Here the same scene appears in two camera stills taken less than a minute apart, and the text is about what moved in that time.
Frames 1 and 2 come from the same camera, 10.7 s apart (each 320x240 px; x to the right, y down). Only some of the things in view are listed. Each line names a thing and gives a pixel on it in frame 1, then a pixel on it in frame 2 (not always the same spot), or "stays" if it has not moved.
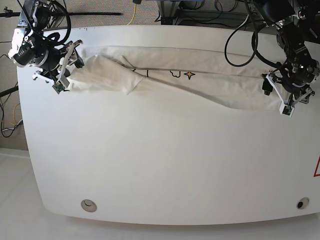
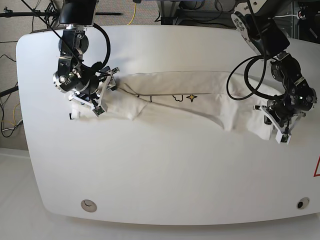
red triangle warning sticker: x=317 y=171 stays
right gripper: x=59 y=62 -> x=94 y=94
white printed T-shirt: x=225 y=79 -> x=207 y=94
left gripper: x=290 y=93 -> x=286 y=121
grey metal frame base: x=171 y=14 stays
